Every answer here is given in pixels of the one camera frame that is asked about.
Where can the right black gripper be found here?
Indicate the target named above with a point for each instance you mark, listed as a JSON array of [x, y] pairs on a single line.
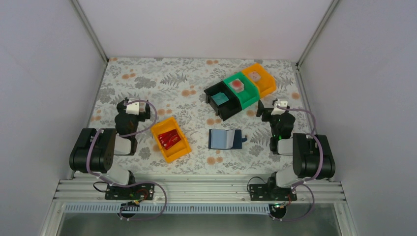
[[265, 112]]

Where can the near orange bin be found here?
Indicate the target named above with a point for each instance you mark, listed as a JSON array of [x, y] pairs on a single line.
[[177, 151]]

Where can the aluminium rail frame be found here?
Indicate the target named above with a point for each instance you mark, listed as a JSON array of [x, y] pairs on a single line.
[[216, 189]]

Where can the orange bin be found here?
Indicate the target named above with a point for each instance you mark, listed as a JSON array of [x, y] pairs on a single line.
[[177, 151], [264, 81]]

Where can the red VIP card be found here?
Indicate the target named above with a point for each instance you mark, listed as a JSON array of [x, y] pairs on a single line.
[[169, 139]]

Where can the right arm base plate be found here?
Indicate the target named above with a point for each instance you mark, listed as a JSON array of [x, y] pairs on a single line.
[[263, 192]]

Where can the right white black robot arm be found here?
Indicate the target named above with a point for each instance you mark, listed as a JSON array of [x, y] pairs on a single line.
[[311, 154]]

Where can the black bin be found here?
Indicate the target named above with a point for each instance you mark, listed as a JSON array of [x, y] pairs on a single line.
[[228, 109]]

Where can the far orange bin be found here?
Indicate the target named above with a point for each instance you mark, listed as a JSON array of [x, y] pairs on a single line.
[[264, 81]]

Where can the green bin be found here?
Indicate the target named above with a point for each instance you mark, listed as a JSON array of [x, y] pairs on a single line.
[[248, 95]]

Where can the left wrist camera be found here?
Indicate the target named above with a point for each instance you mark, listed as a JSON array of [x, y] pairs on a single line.
[[132, 106]]

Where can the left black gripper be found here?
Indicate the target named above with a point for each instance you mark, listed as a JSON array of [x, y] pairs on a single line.
[[123, 106]]

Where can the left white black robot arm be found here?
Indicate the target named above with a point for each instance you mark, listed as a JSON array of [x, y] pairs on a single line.
[[94, 150]]

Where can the card in far orange bin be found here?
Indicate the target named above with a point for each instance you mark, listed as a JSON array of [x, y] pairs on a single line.
[[254, 76]]

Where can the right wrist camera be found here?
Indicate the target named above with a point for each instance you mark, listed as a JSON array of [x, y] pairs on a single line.
[[279, 106]]

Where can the blue card holder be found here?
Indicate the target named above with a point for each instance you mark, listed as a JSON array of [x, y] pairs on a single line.
[[222, 139]]

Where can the floral table mat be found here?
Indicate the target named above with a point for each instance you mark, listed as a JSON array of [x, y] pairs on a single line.
[[176, 87]]

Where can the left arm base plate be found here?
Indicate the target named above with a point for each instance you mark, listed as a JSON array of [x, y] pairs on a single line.
[[138, 192]]

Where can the teal card in black bin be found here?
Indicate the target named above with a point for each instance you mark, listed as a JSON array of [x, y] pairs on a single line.
[[220, 98]]

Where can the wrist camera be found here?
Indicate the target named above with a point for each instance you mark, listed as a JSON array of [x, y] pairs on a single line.
[[132, 106], [279, 106]]

